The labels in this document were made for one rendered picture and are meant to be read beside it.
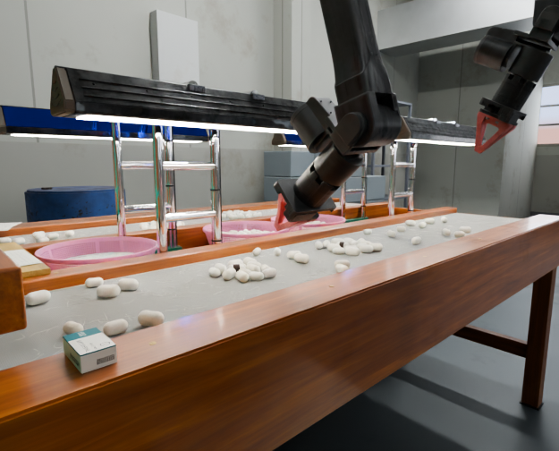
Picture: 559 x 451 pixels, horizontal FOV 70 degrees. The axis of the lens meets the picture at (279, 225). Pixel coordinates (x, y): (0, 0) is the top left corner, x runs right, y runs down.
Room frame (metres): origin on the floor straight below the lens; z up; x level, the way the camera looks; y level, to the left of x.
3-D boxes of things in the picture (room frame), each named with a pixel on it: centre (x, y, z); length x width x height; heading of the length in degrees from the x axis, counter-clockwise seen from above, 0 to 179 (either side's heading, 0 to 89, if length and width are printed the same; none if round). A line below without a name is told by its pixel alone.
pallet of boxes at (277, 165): (3.98, -0.47, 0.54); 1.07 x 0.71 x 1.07; 136
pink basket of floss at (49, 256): (0.93, 0.43, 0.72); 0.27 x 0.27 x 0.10
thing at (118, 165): (1.20, 0.43, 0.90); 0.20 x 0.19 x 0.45; 133
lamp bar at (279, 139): (1.91, -0.22, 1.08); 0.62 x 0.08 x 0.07; 133
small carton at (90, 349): (0.39, 0.20, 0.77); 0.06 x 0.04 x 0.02; 43
